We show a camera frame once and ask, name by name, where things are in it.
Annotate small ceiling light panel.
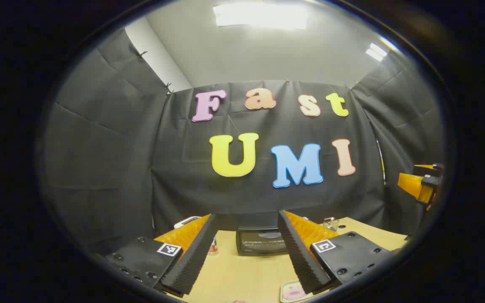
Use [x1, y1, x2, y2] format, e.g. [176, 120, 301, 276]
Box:
[365, 42, 389, 62]

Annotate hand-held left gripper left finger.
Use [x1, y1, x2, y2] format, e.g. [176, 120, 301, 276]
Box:
[101, 213, 219, 296]

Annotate small plate of pink food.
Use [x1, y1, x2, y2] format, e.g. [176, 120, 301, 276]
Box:
[280, 280, 315, 303]

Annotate black backdrop cloth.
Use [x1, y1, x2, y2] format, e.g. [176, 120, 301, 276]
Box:
[40, 27, 445, 255]

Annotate white toaster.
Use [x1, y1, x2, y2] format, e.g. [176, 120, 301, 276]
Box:
[174, 216, 202, 230]

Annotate large ceiling light panel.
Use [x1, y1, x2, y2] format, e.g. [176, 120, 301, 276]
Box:
[212, 2, 309, 31]

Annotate black electric oven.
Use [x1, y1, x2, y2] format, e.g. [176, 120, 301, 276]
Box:
[236, 213, 289, 256]

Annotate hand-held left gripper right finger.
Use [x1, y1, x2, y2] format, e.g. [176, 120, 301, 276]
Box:
[277, 209, 394, 295]

